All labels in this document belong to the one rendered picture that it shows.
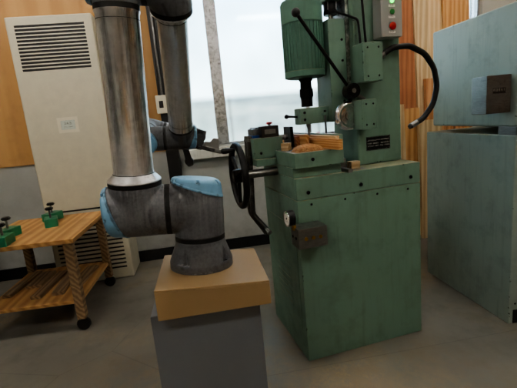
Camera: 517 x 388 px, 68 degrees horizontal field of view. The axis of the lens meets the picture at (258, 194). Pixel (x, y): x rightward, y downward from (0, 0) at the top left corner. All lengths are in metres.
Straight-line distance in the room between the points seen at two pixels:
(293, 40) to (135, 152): 0.88
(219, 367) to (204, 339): 0.10
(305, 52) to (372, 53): 0.27
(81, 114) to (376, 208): 2.00
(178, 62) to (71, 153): 1.76
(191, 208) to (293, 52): 0.86
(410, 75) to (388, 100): 1.58
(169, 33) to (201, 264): 0.65
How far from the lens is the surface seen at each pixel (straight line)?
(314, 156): 1.51
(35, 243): 2.26
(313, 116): 1.71
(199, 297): 1.06
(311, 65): 1.67
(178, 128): 1.40
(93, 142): 2.83
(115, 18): 1.09
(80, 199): 2.90
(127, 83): 1.08
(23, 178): 3.32
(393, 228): 1.76
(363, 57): 1.66
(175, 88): 1.28
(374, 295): 1.82
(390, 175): 1.70
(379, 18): 1.76
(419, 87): 3.37
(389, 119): 1.81
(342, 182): 1.59
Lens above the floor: 1.05
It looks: 11 degrees down
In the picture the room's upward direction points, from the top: 5 degrees counter-clockwise
